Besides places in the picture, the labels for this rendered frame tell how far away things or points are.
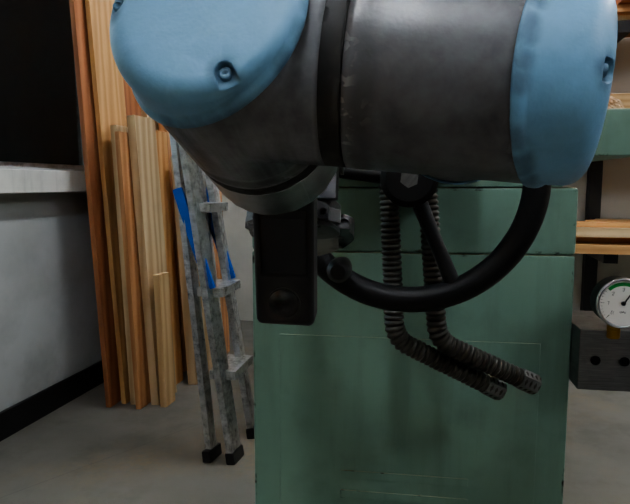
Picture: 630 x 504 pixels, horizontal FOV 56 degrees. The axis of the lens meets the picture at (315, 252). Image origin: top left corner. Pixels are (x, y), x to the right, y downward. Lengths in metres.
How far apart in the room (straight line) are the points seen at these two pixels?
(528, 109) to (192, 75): 0.13
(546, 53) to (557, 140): 0.03
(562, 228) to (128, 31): 0.67
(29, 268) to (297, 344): 1.47
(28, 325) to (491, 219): 1.72
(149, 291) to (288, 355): 1.39
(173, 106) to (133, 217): 1.95
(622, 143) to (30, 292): 1.85
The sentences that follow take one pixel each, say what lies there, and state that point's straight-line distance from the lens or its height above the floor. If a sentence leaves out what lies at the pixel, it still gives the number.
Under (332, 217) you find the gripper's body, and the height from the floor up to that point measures 0.78.
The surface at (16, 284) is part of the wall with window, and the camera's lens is 2.17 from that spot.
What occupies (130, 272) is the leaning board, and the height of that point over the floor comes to 0.50.
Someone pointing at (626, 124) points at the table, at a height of 0.88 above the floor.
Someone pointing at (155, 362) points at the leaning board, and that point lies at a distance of 2.27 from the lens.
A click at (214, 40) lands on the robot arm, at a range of 0.26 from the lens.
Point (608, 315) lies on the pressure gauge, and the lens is 0.81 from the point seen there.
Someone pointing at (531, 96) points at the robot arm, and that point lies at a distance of 0.26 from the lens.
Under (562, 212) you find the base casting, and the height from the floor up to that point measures 0.77.
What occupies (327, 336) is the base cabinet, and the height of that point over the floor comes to 0.59.
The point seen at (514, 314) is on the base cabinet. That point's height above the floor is 0.63.
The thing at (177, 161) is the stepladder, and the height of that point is 0.87.
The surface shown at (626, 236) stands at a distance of 2.91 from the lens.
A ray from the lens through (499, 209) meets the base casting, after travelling 0.83.
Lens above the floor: 0.80
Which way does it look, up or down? 7 degrees down
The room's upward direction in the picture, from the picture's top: straight up
